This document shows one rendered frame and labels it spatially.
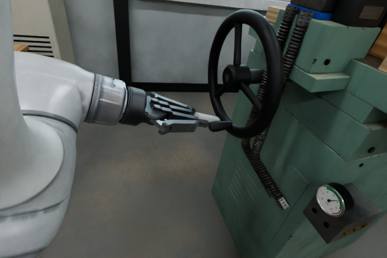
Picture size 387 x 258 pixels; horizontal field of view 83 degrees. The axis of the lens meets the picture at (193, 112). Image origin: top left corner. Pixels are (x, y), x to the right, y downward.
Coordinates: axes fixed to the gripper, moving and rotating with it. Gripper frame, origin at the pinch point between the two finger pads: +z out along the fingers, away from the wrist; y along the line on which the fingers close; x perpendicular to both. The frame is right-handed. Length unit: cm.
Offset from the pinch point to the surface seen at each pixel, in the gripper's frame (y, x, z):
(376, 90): -16.6, -23.6, 17.5
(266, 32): -4.6, -23.3, -1.9
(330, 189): -22.8, -3.8, 18.0
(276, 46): -7.3, -22.0, -0.8
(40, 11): 119, 21, -50
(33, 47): 120, 44, -51
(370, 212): -27.2, -1.9, 30.6
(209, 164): 42, 56, 54
